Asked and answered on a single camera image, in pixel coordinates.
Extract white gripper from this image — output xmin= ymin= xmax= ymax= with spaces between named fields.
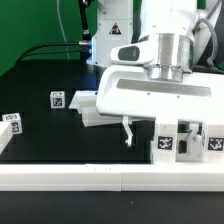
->
xmin=96 ymin=65 xmax=224 ymax=154

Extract white chair seat plate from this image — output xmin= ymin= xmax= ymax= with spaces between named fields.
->
xmin=149 ymin=128 xmax=224 ymax=166

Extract white chair back pieces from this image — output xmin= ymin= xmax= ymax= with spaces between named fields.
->
xmin=69 ymin=90 xmax=123 ymax=127

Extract small white tagged cube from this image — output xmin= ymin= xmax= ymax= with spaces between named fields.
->
xmin=50 ymin=91 xmax=65 ymax=109
xmin=2 ymin=113 xmax=22 ymax=134

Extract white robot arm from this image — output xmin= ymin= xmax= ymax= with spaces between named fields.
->
xmin=82 ymin=0 xmax=224 ymax=155

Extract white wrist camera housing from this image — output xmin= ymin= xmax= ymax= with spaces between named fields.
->
xmin=110 ymin=41 xmax=155 ymax=66

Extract white U-shaped fence wall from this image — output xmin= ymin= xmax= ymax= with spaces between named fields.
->
xmin=0 ymin=121 xmax=224 ymax=192

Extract black cables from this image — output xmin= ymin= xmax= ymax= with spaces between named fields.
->
xmin=18 ymin=0 xmax=93 ymax=63

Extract grey braided hose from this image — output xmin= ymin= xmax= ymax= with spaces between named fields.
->
xmin=192 ymin=0 xmax=224 ymax=73

